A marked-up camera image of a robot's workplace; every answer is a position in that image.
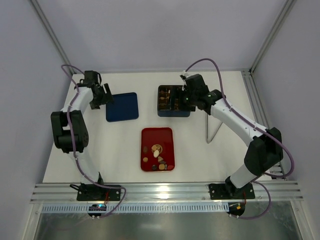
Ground blue chocolate tin box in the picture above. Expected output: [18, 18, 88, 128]
[157, 85, 191, 118]

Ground blue tin lid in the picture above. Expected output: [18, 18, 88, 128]
[105, 92, 139, 123]

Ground metal tongs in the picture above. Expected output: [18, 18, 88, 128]
[205, 114, 223, 145]

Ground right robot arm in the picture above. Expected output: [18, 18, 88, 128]
[178, 73, 283, 199]

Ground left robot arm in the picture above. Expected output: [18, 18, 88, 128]
[50, 70, 114, 201]

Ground white oval chocolate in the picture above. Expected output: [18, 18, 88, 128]
[153, 150, 160, 158]

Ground red lacquer tray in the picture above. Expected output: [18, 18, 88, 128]
[140, 127, 176, 172]

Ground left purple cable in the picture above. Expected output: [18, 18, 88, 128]
[61, 64, 127, 218]

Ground gold ring cookie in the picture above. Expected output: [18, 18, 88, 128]
[151, 144, 163, 154]

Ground left aluminium frame post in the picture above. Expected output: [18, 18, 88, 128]
[28, 0, 71, 65]

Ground aluminium frame post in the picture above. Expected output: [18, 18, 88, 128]
[28, 0, 71, 65]
[249, 0, 297, 75]

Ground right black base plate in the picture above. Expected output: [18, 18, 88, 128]
[208, 183, 256, 200]

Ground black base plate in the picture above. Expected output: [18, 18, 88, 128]
[75, 183, 121, 202]
[208, 183, 256, 200]

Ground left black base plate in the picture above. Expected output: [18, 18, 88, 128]
[75, 183, 121, 202]

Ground white cable duct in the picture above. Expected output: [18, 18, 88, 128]
[41, 202, 229, 214]

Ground right aluminium frame post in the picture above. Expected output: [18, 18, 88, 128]
[249, 0, 297, 75]

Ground aluminium front rail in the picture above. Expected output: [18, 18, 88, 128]
[30, 180, 304, 203]

